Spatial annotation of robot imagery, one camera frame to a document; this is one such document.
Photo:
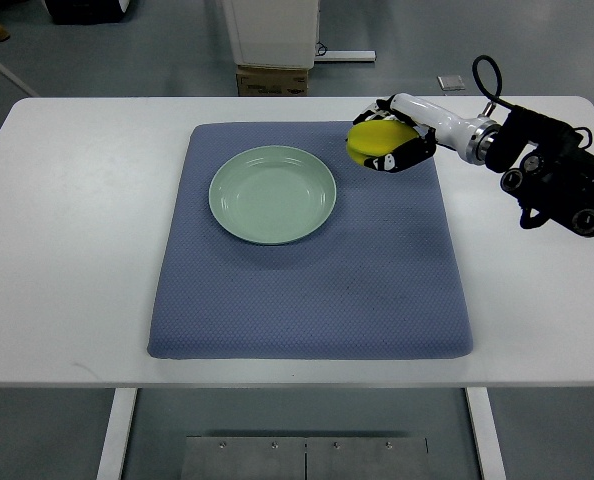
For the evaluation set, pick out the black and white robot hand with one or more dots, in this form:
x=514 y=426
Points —
x=436 y=127

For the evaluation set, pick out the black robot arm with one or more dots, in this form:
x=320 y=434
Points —
x=544 y=163

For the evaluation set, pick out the small grey floor plate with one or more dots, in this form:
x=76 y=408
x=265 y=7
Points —
x=449 y=83

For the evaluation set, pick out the pale green plate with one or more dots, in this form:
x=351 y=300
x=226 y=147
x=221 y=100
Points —
x=272 y=195

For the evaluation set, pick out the blue quilted mat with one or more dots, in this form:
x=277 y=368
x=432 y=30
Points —
x=378 y=281

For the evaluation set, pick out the white cabinet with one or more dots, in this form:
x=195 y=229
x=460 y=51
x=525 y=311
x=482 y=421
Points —
x=279 y=34

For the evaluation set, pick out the cardboard box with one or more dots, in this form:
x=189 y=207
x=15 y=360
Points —
x=271 y=82

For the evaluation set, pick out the white table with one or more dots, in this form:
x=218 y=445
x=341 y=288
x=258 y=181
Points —
x=87 y=190

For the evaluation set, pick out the black object top left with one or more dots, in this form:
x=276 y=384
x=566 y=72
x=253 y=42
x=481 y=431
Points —
x=86 y=12

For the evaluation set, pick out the white floor rail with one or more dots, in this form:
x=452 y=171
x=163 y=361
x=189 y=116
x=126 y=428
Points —
x=346 y=56

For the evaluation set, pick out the metal base plate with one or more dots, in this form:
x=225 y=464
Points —
x=293 y=457

